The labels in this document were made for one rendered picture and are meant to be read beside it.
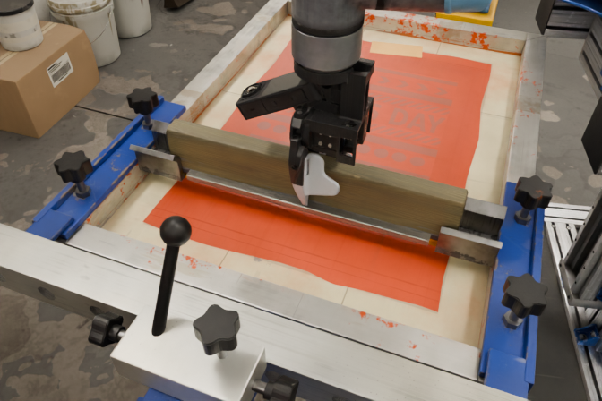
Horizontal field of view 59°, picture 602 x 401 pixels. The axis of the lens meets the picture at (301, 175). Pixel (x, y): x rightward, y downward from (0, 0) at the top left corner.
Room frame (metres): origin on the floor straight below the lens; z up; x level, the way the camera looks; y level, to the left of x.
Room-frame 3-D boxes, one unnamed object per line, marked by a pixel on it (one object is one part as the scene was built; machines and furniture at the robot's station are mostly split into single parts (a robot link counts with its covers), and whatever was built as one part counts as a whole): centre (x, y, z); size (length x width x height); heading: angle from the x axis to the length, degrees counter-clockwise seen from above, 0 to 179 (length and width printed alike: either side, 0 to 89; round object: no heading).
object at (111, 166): (0.59, 0.26, 0.97); 0.30 x 0.05 x 0.07; 159
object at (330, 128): (0.51, -0.03, 1.15); 0.09 x 0.08 x 0.12; 69
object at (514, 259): (0.39, -0.26, 0.97); 0.30 x 0.05 x 0.07; 159
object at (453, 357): (0.71, -0.08, 0.97); 0.79 x 0.58 x 0.04; 159
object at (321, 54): (0.52, -0.03, 1.23); 0.08 x 0.08 x 0.05
